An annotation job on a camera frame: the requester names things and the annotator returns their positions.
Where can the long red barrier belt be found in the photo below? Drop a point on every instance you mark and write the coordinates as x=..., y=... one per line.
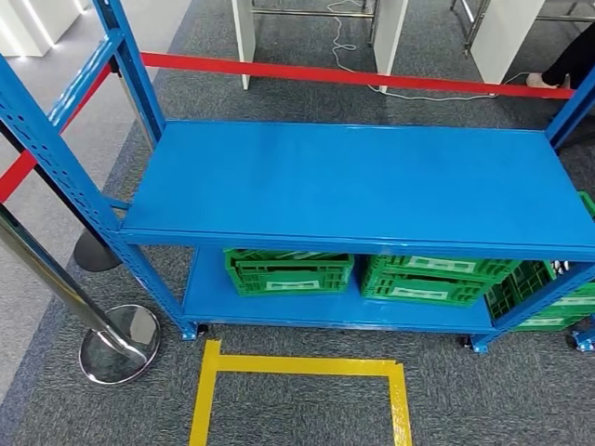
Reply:
x=325, y=75

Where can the clean yellow floor tape square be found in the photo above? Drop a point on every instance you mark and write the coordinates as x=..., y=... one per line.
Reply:
x=302, y=365

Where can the white items in crate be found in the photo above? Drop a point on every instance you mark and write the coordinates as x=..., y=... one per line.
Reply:
x=559, y=267

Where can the blue metal shelf rack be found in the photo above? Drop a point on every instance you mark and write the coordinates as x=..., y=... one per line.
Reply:
x=325, y=178

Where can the white desk with metal bars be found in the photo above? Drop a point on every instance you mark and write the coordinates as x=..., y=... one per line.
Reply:
x=244, y=37
x=502, y=37

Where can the person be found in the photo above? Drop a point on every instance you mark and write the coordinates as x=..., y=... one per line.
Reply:
x=571, y=64

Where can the white display plinth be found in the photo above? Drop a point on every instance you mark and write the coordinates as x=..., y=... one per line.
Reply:
x=28, y=24

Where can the short red barrier belt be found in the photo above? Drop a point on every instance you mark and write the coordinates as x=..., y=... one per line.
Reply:
x=18, y=172

